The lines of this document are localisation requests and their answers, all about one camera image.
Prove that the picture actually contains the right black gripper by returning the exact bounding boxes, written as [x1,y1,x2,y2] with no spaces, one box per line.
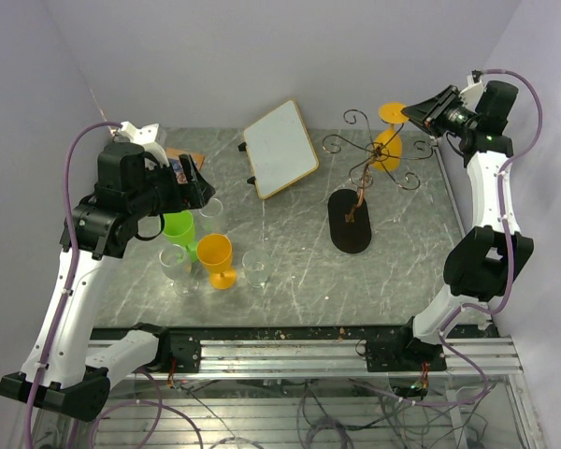
[401,86,479,138]

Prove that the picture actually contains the orange plastic wine glass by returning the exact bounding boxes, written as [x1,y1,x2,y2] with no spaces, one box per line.
[196,234,237,290]

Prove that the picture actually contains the clear ribbed glass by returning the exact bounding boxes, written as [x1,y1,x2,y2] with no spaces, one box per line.
[242,249,272,287]

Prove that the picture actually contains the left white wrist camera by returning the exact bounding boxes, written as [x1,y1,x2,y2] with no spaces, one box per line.
[115,122,169,167]

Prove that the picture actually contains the black oval rack base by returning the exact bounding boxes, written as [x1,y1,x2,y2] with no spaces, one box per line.
[327,189,372,254]

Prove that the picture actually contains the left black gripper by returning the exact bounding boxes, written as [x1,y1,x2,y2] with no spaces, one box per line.
[129,152,215,219]

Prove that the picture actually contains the copper wire glass rack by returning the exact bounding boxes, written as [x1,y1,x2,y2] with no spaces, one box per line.
[322,109,435,201]

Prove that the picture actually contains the clear wine glass front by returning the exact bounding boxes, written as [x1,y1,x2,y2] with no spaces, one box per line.
[159,245,199,297]

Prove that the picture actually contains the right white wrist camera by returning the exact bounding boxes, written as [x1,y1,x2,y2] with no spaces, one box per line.
[459,70,484,109]

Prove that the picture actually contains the small whiteboard yellow frame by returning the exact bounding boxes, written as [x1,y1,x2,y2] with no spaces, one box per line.
[237,99,319,200]

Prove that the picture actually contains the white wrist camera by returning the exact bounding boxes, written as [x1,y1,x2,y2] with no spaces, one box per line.
[459,70,484,109]
[115,122,169,167]

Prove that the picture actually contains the aluminium rail frame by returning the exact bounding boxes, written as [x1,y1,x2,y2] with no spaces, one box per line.
[174,338,523,380]

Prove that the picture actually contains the tangled cables under table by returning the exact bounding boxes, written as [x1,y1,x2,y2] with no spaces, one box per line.
[88,373,492,449]

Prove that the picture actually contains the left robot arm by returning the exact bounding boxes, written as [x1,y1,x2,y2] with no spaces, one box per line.
[0,142,215,422]

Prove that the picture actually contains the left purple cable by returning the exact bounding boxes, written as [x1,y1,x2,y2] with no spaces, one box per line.
[22,121,122,449]

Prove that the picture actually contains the green plastic wine glass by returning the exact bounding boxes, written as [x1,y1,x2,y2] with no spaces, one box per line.
[163,210,197,262]

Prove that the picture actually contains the clear wine glass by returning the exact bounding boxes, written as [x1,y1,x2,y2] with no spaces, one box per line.
[198,197,225,234]
[159,245,199,297]

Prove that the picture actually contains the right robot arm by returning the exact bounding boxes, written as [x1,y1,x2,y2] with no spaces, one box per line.
[393,80,534,370]

